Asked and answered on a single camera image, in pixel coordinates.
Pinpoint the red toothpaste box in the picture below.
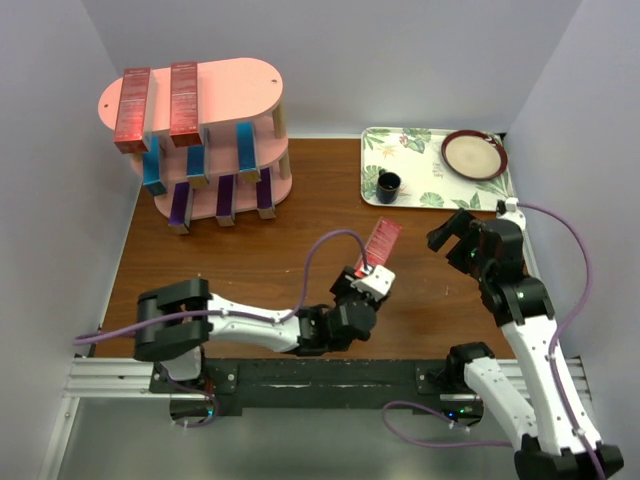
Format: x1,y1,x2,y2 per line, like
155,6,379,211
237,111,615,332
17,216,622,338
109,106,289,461
355,217,403,277
113,67,157,154
169,62,204,147

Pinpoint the silver purple toothpaste box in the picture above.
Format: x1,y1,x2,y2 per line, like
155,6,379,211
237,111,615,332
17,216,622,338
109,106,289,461
215,175,236,227

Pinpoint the blue toothpaste box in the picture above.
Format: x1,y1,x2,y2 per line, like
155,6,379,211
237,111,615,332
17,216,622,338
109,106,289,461
186,144,210,189
142,136,167,196
236,122,261,183

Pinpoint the blue toothpaste box front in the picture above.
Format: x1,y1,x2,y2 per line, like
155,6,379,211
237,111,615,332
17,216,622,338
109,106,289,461
142,136,167,196

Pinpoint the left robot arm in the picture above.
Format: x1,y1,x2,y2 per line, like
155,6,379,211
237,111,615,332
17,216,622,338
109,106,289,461
134,265,396,392

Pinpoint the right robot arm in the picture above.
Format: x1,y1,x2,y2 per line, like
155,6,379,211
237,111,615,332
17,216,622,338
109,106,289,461
427,209,624,479

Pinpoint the red rimmed beige plate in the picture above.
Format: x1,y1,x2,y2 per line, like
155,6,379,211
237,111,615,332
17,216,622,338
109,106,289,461
440,130,508,181

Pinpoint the dark blue mug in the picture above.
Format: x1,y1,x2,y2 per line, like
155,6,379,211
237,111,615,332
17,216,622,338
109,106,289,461
375,169,401,205

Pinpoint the floral serving tray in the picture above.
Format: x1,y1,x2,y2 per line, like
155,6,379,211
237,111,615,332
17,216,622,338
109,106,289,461
360,127,515,212

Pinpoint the black base mat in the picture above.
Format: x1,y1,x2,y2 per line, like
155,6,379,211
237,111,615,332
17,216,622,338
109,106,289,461
180,358,484,419

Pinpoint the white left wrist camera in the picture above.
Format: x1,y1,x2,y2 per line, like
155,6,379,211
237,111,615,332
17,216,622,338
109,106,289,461
351,265,396,302

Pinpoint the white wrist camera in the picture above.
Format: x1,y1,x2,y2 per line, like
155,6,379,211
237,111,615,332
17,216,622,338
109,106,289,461
351,265,396,302
496,197,526,232

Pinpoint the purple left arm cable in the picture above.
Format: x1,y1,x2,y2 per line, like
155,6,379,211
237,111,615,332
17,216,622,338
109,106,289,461
73,229,374,346

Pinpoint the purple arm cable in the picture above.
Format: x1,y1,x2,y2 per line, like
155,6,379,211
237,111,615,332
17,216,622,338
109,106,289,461
517,202,609,480
73,229,374,346

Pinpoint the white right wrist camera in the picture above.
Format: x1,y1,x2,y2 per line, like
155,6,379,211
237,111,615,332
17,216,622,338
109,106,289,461
496,197,526,232

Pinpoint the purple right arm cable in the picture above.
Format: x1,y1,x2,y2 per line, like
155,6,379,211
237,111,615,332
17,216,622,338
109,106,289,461
517,202,609,480

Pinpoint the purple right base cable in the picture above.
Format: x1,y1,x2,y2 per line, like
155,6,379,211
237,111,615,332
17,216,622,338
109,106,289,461
382,400,514,447

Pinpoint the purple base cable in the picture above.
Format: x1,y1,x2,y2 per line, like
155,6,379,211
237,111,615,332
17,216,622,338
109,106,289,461
164,372,221,429
382,400,514,447

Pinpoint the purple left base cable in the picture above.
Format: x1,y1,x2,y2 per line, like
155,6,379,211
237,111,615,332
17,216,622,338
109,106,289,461
164,372,221,429

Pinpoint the aluminium frame rail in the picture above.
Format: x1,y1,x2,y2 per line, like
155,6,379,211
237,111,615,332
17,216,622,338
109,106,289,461
63,358,153,399

